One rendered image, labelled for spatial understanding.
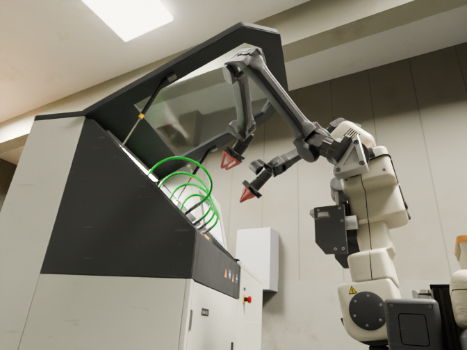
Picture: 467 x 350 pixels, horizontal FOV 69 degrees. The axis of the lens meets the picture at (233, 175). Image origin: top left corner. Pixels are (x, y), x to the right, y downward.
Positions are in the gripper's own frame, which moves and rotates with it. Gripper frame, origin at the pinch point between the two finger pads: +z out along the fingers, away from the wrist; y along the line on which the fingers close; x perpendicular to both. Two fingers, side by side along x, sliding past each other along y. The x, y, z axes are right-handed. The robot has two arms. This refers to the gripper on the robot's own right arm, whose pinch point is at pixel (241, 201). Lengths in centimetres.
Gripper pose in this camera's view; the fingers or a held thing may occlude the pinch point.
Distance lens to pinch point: 168.1
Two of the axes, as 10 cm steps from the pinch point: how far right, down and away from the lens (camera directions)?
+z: -6.7, 7.4, 0.6
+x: -4.8, -3.8, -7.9
